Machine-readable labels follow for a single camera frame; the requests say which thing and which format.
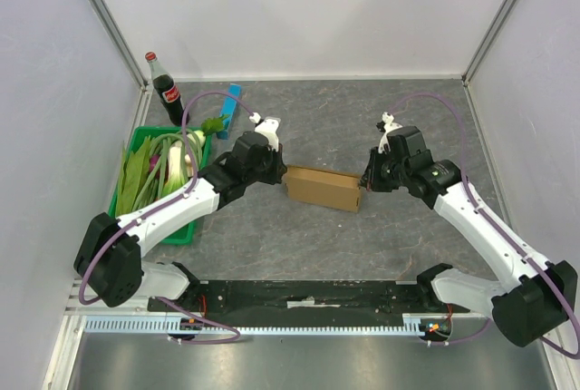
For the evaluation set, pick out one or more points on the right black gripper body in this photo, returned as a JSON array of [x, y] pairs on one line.
[[371, 172]]

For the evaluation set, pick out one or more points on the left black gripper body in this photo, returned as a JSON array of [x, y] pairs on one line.
[[269, 171]]

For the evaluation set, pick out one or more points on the brown cardboard box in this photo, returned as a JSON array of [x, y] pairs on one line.
[[324, 188]]

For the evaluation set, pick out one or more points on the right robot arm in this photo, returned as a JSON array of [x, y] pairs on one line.
[[530, 295]]

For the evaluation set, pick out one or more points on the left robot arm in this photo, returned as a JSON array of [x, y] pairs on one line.
[[110, 260]]

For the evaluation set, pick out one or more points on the blue rectangular block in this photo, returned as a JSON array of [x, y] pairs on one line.
[[229, 109]]

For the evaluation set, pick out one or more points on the white radish with leaves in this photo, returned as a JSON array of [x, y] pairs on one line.
[[208, 127]]

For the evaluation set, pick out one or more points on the white green bok choy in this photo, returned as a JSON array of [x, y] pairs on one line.
[[178, 169]]

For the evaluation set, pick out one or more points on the purple eggplant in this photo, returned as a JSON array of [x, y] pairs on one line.
[[153, 161]]

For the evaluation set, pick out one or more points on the green long beans bundle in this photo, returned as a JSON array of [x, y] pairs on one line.
[[151, 189]]

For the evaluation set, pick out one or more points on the cola glass bottle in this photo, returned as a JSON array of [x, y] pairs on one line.
[[167, 90]]

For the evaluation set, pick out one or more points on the green leafy vegetable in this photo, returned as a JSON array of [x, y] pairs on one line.
[[134, 171]]

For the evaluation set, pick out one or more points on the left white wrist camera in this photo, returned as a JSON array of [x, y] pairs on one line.
[[268, 127]]

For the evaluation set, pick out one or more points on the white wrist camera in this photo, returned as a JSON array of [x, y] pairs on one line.
[[386, 126], [268, 127]]

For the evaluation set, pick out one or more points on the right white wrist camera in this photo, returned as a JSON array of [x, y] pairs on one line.
[[386, 126]]

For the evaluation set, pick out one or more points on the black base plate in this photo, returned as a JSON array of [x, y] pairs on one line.
[[239, 303]]

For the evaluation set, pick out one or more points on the blue slotted cable duct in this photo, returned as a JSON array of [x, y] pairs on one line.
[[174, 324]]

